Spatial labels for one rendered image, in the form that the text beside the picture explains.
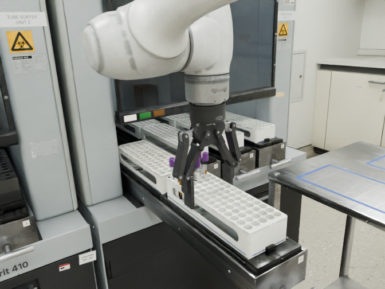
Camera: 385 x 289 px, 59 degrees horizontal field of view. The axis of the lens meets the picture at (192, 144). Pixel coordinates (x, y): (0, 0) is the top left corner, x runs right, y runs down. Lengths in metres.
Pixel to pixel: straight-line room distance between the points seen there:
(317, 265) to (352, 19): 2.46
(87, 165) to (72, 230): 0.18
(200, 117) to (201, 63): 0.11
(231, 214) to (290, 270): 0.15
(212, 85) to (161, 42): 0.17
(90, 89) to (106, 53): 0.42
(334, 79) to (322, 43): 0.36
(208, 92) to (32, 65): 0.44
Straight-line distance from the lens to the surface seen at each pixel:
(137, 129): 1.31
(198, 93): 0.66
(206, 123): 0.68
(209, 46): 0.63
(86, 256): 0.99
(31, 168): 0.94
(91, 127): 0.95
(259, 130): 1.22
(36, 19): 0.90
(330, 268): 2.02
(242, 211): 0.68
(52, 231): 0.95
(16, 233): 0.91
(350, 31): 3.73
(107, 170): 1.00
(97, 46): 0.53
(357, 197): 0.90
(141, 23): 0.52
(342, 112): 3.27
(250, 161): 1.18
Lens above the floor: 1.21
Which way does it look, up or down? 19 degrees down
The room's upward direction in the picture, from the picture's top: 2 degrees counter-clockwise
